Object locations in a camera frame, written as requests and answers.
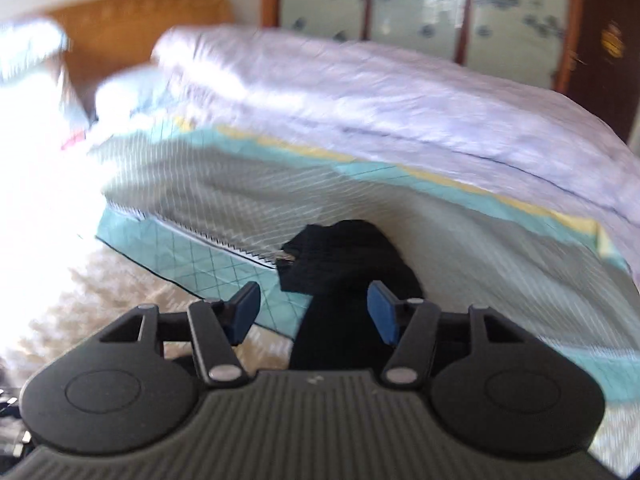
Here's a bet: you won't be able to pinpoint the lilac quilt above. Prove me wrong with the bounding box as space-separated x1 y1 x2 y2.
151 26 640 293

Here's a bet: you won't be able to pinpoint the light blue pillow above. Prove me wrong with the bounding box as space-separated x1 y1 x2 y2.
94 66 172 122

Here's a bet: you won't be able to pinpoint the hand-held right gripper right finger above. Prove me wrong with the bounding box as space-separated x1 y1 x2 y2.
366 281 546 389

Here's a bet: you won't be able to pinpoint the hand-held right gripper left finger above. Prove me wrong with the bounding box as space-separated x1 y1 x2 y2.
99 281 262 388

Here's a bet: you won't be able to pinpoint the patterned bed sheet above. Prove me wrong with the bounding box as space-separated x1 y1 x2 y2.
0 114 640 477

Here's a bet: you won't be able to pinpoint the small floral pillow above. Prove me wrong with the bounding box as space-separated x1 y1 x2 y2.
0 19 69 83

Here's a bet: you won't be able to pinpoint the wooden headboard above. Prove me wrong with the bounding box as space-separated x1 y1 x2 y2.
44 0 236 112

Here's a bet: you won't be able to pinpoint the wardrobe with printed glass doors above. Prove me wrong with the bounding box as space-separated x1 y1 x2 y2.
261 0 587 95

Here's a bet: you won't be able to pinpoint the black pants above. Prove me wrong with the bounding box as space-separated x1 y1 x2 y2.
279 219 427 372

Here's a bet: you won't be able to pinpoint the gold door ornament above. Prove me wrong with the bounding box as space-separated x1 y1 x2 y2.
601 21 627 59

